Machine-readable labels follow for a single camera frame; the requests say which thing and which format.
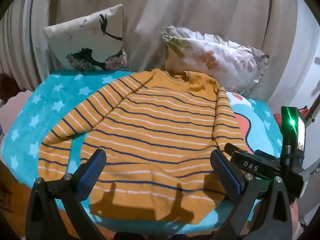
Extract yellow striped sweater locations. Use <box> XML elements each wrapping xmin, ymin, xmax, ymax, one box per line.
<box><xmin>37</xmin><ymin>69</ymin><xmax>248</xmax><ymax>225</ymax></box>

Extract dark red cloth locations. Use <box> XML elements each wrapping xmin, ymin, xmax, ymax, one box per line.
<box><xmin>0</xmin><ymin>74</ymin><xmax>23</xmax><ymax>98</ymax></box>

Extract pink bed sheet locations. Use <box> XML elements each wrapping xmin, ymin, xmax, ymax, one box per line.
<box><xmin>0</xmin><ymin>90</ymin><xmax>33</xmax><ymax>135</ymax></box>

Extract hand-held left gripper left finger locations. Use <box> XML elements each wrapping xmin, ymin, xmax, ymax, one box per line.
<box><xmin>25</xmin><ymin>149</ymin><xmax>107</xmax><ymax>240</ymax></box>

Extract turquoise star blanket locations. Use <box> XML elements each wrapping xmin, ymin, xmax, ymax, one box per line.
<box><xmin>0</xmin><ymin>70</ymin><xmax>284</xmax><ymax>235</ymax></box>

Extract cream pillow with figure print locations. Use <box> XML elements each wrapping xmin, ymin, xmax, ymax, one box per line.
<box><xmin>42</xmin><ymin>4</ymin><xmax>132</xmax><ymax>72</ymax></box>

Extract white floral ruffled pillow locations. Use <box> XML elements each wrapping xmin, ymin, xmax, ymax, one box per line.
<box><xmin>161</xmin><ymin>25</ymin><xmax>270</xmax><ymax>97</ymax></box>

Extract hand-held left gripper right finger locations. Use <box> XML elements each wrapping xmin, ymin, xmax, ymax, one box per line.
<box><xmin>210</xmin><ymin>149</ymin><xmax>294</xmax><ymax>240</ymax></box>

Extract striped beige cloth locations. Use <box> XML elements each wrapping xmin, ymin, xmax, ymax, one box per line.
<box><xmin>0</xmin><ymin>0</ymin><xmax>43</xmax><ymax>90</ymax></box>

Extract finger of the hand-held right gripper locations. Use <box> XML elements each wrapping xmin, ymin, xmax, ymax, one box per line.
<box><xmin>224</xmin><ymin>143</ymin><xmax>240</xmax><ymax>157</ymax></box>

